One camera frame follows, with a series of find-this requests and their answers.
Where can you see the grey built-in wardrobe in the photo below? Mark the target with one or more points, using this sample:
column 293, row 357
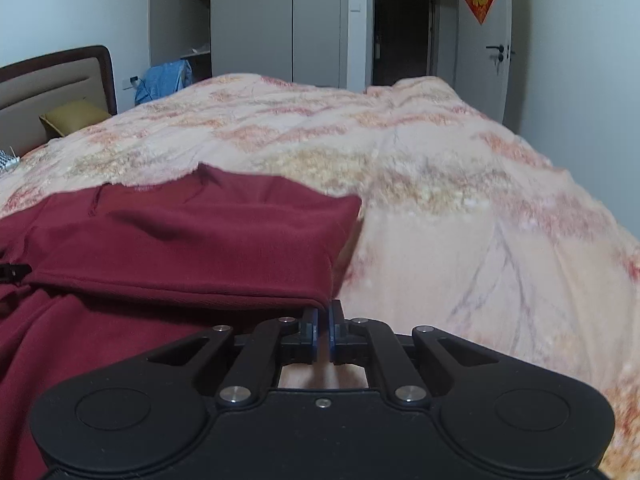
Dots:
column 325, row 43

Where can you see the blue clothes pile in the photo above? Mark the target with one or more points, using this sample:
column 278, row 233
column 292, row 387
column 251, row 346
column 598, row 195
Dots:
column 163, row 80

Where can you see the white bedroom door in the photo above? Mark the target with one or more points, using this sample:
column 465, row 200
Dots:
column 479, row 80

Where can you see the floral peach quilt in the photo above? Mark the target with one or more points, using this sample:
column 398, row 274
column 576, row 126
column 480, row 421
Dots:
column 465, row 225

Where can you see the beige padded headboard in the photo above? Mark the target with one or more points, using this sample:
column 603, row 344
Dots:
column 34, row 87

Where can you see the black door handle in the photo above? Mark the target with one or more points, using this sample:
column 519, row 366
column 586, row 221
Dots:
column 500, row 53

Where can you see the mustard yellow pillow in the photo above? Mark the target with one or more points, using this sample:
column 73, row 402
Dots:
column 72, row 116

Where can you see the dark red knit sweater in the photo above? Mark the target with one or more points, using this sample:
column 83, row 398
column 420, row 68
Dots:
column 95, row 276

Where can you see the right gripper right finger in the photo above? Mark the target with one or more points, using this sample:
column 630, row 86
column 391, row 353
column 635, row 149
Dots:
column 373, row 346

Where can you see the white charger with cable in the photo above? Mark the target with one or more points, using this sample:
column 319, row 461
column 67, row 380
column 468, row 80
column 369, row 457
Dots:
column 8, row 161

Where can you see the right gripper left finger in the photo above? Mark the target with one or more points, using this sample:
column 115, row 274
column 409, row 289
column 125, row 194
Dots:
column 257, row 366

